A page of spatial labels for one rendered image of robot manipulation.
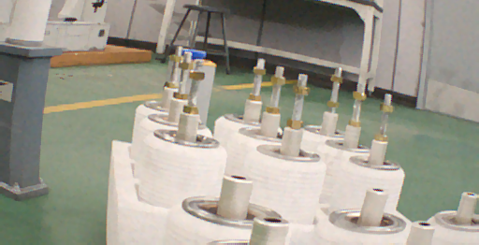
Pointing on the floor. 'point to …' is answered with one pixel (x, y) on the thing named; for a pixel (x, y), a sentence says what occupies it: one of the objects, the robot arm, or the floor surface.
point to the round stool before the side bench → (206, 32)
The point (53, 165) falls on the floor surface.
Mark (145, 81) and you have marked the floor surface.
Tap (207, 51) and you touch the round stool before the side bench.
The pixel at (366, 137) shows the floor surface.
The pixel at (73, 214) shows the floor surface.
